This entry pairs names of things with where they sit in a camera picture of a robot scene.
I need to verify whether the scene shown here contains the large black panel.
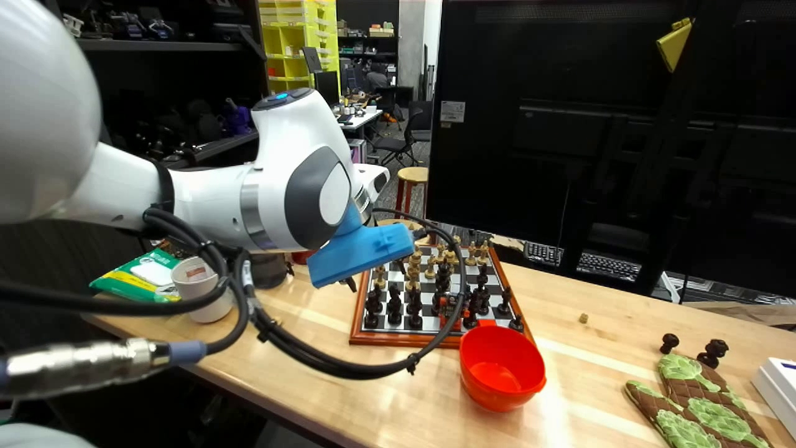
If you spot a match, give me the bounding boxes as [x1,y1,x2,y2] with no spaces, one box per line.
[427,0,796,299]

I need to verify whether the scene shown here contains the black office chair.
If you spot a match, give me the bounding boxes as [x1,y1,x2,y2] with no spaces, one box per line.
[372,85,437,178]

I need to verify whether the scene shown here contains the black keyboard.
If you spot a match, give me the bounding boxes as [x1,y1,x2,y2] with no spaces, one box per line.
[576,252,648,287]

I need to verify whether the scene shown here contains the brown green terrain mat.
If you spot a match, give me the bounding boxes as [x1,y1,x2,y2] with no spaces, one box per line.
[623,350,776,448]

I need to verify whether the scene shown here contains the orange plastic bowl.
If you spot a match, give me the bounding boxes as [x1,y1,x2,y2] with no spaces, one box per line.
[459,320,551,415]

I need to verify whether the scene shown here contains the silver cable connector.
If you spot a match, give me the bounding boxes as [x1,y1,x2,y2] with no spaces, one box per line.
[0,333,211,402]

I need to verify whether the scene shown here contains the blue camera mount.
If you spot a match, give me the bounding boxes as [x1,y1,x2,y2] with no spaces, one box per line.
[307,217,417,290]

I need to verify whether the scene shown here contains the wooden stool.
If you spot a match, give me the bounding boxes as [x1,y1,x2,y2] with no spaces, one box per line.
[394,163,433,223]

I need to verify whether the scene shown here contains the grey sticker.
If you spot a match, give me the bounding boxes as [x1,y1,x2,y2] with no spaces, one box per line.
[438,96,468,129]

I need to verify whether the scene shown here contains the yellow triangle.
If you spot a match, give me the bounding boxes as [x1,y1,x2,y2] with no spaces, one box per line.
[655,14,698,74]

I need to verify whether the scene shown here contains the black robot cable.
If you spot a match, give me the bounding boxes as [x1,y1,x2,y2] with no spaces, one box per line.
[0,207,473,382]

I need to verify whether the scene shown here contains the white box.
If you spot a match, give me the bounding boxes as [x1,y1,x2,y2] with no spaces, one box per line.
[749,356,796,440]

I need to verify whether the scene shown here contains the white desk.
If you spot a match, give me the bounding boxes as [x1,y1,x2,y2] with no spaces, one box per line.
[335,101,386,135]

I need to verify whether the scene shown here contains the wooden framed chessboard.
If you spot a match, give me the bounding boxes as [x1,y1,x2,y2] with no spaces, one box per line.
[349,237,535,350]

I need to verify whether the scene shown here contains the dark grey cup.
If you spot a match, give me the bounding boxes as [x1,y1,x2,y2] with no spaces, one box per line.
[247,252,291,290]

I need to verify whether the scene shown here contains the yellow shelf unit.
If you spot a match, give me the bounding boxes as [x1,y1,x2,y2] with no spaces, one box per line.
[257,0,343,95]

